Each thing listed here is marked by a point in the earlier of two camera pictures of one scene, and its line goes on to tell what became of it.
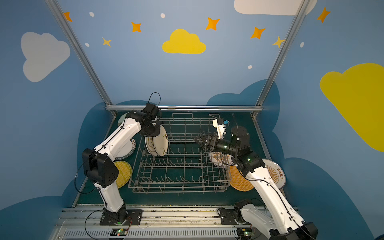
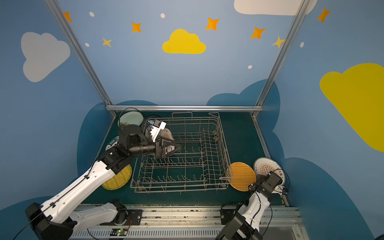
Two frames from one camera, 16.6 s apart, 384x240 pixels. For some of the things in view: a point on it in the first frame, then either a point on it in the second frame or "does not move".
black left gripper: x=153 y=131 -> x=161 y=147
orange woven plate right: x=238 y=181 does not move
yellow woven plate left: x=125 y=172 does not move
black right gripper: x=208 y=142 -> x=276 y=178
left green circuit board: x=119 y=232 does not move
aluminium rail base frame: x=83 y=223 does not move
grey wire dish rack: x=188 y=168 does not move
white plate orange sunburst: x=221 y=159 -> x=167 y=133
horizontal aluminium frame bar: x=185 y=107 does not move
